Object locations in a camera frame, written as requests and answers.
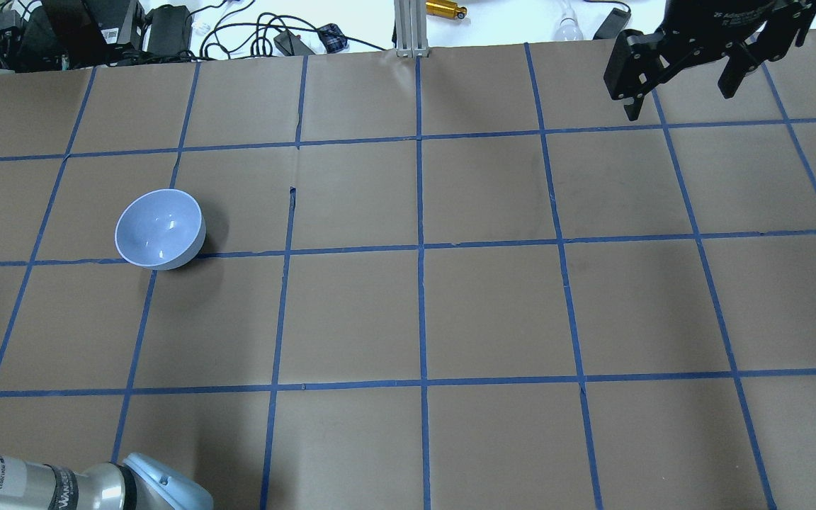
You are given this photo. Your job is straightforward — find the black power brick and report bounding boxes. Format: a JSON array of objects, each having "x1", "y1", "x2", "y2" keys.
[{"x1": 145, "y1": 4, "x2": 192, "y2": 56}]

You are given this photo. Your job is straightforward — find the black electronics box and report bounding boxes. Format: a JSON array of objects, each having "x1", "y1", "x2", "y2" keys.
[{"x1": 18, "y1": 1, "x2": 145, "y2": 72}]

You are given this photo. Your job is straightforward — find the gold cylinder tool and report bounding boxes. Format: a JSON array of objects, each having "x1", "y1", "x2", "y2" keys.
[{"x1": 426, "y1": 0, "x2": 468, "y2": 20}]

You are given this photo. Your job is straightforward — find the brown paper table cover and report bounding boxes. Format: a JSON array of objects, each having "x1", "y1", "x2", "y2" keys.
[{"x1": 0, "y1": 31, "x2": 816, "y2": 509}]

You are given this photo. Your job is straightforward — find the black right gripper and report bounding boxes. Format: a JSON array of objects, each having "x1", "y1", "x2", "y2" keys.
[{"x1": 603, "y1": 1, "x2": 816, "y2": 120}]

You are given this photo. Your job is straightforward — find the blue bowl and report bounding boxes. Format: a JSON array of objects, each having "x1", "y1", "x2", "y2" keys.
[{"x1": 114, "y1": 188, "x2": 207, "y2": 271}]

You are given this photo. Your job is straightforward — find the white light bulb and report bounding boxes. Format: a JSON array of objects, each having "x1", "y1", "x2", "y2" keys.
[{"x1": 555, "y1": 1, "x2": 584, "y2": 42}]

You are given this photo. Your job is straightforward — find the black power adapter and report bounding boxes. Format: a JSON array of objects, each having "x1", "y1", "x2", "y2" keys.
[{"x1": 592, "y1": 8, "x2": 631, "y2": 40}]

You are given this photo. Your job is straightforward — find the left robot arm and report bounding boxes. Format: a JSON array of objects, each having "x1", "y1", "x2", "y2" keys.
[{"x1": 0, "y1": 42, "x2": 607, "y2": 509}]

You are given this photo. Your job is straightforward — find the aluminium frame post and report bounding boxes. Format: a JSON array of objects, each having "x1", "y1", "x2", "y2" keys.
[{"x1": 394, "y1": 0, "x2": 430, "y2": 58}]

